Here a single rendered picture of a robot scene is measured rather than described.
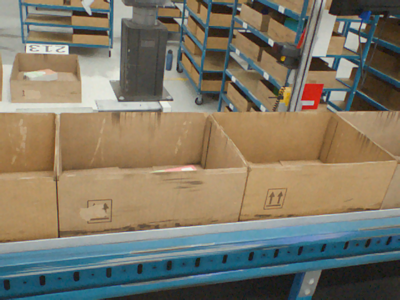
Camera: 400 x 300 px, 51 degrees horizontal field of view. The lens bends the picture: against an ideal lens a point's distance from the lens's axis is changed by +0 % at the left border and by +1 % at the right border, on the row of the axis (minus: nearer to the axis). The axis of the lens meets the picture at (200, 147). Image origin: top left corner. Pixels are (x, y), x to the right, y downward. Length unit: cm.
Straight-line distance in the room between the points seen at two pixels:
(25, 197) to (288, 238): 56
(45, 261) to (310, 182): 59
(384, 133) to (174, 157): 69
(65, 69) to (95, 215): 144
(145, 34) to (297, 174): 113
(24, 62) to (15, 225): 143
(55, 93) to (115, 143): 80
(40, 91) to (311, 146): 113
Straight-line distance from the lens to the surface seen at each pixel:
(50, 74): 211
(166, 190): 86
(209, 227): 91
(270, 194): 96
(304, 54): 187
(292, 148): 130
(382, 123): 144
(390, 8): 197
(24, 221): 88
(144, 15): 191
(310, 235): 100
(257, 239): 93
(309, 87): 200
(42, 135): 110
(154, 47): 191
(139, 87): 195
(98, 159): 113
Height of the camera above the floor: 149
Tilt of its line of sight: 28 degrees down
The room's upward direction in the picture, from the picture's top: 8 degrees clockwise
